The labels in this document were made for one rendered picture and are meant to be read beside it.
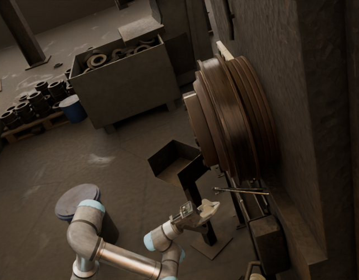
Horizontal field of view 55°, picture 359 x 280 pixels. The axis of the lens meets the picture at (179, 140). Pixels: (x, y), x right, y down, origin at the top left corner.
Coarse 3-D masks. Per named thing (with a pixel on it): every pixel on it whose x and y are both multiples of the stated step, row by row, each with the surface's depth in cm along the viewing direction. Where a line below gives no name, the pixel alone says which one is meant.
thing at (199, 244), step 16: (176, 144) 203; (160, 160) 199; (176, 160) 207; (192, 160) 199; (160, 176) 199; (176, 176) 193; (192, 176) 182; (192, 192) 197; (208, 224) 214; (208, 240) 218; (224, 240) 222; (208, 256) 216
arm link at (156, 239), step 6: (156, 228) 149; (162, 228) 146; (150, 234) 148; (156, 234) 146; (162, 234) 145; (144, 240) 148; (150, 240) 147; (156, 240) 146; (162, 240) 146; (168, 240) 146; (150, 246) 147; (156, 246) 147; (162, 246) 147; (168, 246) 148
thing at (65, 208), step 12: (72, 192) 241; (84, 192) 237; (96, 192) 233; (60, 204) 234; (72, 204) 230; (60, 216) 226; (72, 216) 222; (108, 216) 247; (108, 228) 243; (108, 240) 244
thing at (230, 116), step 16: (208, 64) 114; (208, 80) 107; (224, 80) 106; (224, 96) 104; (224, 112) 104; (240, 112) 103; (224, 128) 103; (240, 128) 104; (240, 144) 105; (240, 160) 108; (240, 176) 112
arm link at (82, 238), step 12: (72, 228) 136; (84, 228) 136; (72, 240) 134; (84, 240) 133; (96, 240) 135; (84, 252) 133; (96, 252) 133; (108, 252) 135; (120, 252) 137; (132, 252) 141; (108, 264) 137; (120, 264) 136; (132, 264) 137; (144, 264) 138; (156, 264) 140; (168, 264) 144; (144, 276) 139; (156, 276) 139; (168, 276) 139
